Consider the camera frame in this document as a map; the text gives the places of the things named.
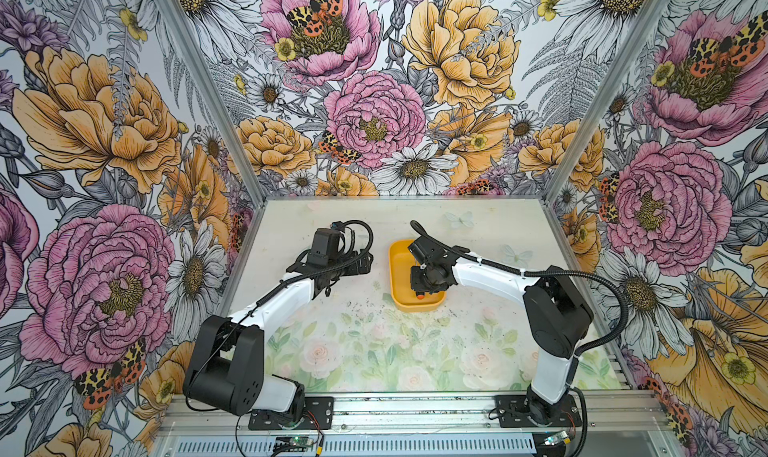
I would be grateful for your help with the left green circuit board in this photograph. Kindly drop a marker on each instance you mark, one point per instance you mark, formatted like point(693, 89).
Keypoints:
point(293, 444)

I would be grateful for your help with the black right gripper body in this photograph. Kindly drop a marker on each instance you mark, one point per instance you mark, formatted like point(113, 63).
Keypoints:
point(423, 280)

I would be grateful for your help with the right green circuit board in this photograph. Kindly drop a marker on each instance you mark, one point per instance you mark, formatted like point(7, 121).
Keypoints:
point(557, 439)

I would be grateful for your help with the yellow plastic bin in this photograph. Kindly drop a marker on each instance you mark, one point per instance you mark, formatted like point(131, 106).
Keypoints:
point(406, 300)

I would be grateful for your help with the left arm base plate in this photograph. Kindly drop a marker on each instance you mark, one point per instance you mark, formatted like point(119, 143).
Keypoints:
point(316, 414)

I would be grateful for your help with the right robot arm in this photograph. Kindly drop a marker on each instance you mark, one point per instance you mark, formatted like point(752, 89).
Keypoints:
point(557, 312)

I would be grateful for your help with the green circuit board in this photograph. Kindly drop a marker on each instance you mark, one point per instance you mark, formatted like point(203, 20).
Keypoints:
point(557, 439)
point(293, 444)

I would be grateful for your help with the aluminium front rail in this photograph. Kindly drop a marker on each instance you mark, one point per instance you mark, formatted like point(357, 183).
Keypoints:
point(427, 413)

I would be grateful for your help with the left aluminium corner post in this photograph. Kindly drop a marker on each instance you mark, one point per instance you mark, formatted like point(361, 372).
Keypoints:
point(189, 50)

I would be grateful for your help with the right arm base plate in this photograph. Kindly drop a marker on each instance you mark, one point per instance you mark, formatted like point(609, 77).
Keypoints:
point(522, 411)

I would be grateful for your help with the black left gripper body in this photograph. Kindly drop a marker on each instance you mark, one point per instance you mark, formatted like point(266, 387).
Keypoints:
point(352, 269)

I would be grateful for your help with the aluminium corner post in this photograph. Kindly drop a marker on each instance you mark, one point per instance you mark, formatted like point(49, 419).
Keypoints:
point(189, 50)
point(647, 20)

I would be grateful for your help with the right aluminium corner post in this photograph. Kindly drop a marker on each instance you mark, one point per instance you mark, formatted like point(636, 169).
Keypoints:
point(647, 20)

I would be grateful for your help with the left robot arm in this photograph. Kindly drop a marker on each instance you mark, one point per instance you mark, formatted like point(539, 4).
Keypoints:
point(227, 368)

